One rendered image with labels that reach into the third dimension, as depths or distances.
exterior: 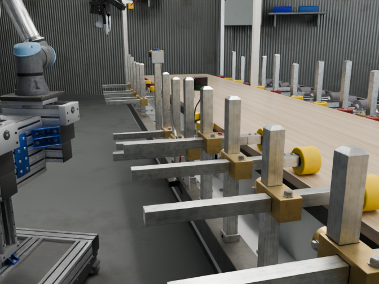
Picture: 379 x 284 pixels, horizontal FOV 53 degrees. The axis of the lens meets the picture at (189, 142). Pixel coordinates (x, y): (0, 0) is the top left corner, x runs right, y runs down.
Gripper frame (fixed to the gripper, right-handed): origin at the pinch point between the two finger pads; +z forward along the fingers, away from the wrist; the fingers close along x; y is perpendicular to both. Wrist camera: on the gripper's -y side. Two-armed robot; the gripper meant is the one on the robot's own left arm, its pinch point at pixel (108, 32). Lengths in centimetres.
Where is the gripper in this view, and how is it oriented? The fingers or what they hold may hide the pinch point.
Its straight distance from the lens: 194.6
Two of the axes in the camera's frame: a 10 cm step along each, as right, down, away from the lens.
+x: -1.7, 2.5, -9.5
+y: -9.9, -0.4, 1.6
